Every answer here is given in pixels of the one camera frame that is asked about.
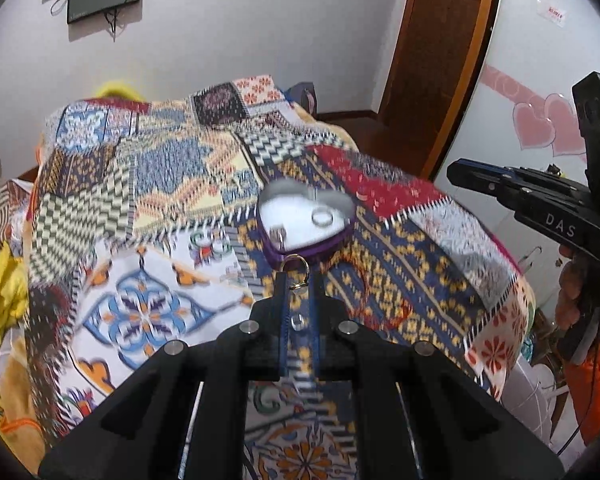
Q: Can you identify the gold ring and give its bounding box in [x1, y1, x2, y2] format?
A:
[280, 252, 311, 290]

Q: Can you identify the purple heart-shaped jewelry box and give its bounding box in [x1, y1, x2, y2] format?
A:
[256, 178, 356, 269]

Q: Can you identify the person's right hand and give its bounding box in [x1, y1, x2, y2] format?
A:
[555, 245, 583, 330]

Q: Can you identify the orange sleeve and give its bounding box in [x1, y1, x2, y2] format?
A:
[565, 346, 600, 445]

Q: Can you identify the colourful patchwork bedspread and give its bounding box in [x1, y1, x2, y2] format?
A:
[27, 77, 554, 479]

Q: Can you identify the white fan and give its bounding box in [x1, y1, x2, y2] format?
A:
[501, 356, 568, 444]

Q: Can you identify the brown wooden door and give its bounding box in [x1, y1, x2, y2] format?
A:
[379, 0, 498, 178]

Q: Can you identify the pink heart wall sticker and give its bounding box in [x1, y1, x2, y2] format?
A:
[480, 65, 585, 160]

